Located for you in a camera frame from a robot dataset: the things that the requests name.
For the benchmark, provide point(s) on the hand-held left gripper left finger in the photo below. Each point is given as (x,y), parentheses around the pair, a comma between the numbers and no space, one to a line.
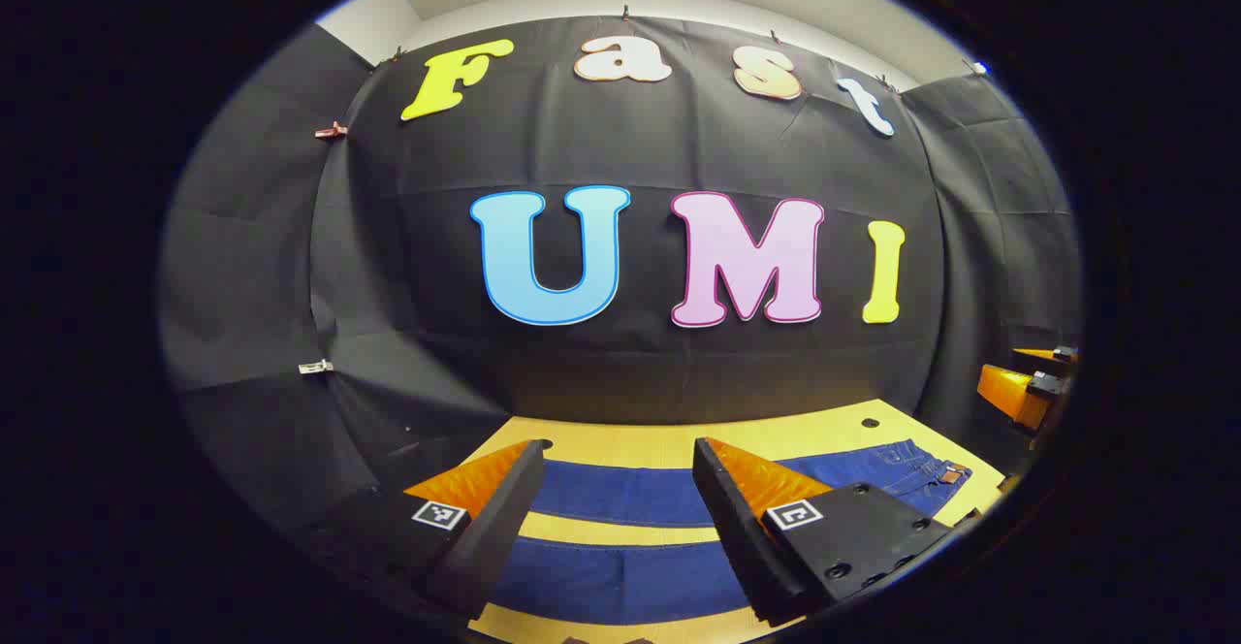
(504,518)

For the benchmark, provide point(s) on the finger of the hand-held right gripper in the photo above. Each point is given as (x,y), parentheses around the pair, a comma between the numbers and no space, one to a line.
(1047,355)
(1008,390)

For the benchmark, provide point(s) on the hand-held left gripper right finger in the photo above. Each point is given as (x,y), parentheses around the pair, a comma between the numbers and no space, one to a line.
(737,528)

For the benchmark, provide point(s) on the blue jeans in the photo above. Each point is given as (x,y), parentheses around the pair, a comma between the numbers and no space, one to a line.
(620,494)

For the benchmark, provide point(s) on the silver clip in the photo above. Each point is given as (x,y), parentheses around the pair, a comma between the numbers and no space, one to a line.
(315,367)

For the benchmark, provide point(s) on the black backdrop cloth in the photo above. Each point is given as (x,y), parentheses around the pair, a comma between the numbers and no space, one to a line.
(543,140)

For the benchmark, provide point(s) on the red clip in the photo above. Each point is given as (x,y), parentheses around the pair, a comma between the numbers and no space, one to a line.
(330,130)

